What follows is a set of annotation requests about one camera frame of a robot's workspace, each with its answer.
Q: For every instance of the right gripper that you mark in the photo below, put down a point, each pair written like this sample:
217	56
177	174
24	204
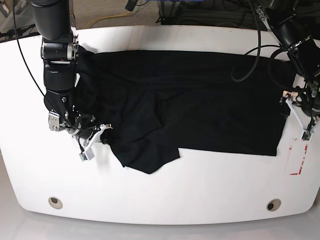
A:
85	127

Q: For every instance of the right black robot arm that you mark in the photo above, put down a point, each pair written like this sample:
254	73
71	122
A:
61	54

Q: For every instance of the black T-shirt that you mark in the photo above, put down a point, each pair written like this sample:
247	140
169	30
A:
158	102

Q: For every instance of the red tape rectangle marking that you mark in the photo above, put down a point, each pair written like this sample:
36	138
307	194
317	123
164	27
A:
296	156

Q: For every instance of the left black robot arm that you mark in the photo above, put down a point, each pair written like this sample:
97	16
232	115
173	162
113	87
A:
294	38

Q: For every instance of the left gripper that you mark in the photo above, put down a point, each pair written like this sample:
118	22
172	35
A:
290	101

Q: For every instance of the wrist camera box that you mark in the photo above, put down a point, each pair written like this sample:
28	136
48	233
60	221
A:
306	135
87	155

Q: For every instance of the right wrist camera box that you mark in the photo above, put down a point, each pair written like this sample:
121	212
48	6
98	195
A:
87	155

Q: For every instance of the table grommet hole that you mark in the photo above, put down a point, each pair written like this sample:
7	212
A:
55	203
273	205

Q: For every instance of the left table grommet hole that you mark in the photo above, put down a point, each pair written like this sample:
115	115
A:
55	203

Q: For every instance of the right table grommet hole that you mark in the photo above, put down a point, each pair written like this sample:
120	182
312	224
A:
273	205

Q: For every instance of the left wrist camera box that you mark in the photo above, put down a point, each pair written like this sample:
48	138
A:
306	135

